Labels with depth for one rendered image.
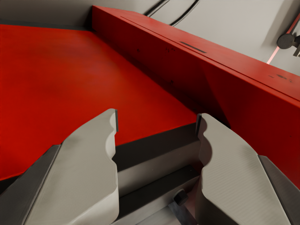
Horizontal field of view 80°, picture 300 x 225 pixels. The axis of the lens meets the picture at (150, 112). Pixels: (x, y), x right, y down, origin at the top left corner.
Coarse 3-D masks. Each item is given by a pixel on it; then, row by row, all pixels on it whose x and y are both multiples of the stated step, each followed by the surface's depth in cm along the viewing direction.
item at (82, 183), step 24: (96, 120) 10; (72, 144) 8; (96, 144) 8; (72, 168) 7; (96, 168) 7; (48, 192) 6; (72, 192) 6; (96, 192) 6; (48, 216) 5; (72, 216) 5; (96, 216) 6
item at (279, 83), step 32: (128, 32) 66; (160, 32) 60; (160, 64) 54; (192, 64) 44; (224, 64) 41; (256, 64) 48; (192, 96) 46; (224, 96) 39; (256, 96) 33; (288, 96) 32; (256, 128) 34; (288, 128) 30; (288, 160) 31
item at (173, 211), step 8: (192, 192) 37; (192, 200) 36; (168, 208) 34; (176, 208) 37; (184, 208) 35; (192, 208) 34; (152, 216) 32; (160, 216) 32; (168, 216) 32; (176, 216) 38; (184, 216) 35; (192, 216) 33; (136, 224) 30; (144, 224) 30; (152, 224) 31; (160, 224) 31; (168, 224) 31; (176, 224) 32; (184, 224) 36; (192, 224) 34
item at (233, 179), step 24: (216, 120) 11; (216, 144) 9; (240, 144) 9; (216, 168) 7; (240, 168) 7; (216, 192) 6; (240, 192) 6; (264, 192) 6; (216, 216) 6; (240, 216) 6; (264, 216) 6
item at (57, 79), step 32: (0, 32) 60; (32, 32) 66; (64, 32) 75; (96, 32) 86; (0, 64) 42; (32, 64) 45; (64, 64) 48; (96, 64) 53; (128, 64) 58; (0, 96) 32; (32, 96) 34; (64, 96) 36; (96, 96) 38; (128, 96) 41; (160, 96) 44; (0, 128) 26; (32, 128) 27; (64, 128) 29; (128, 128) 32; (160, 128) 33; (0, 160) 22; (32, 160) 23
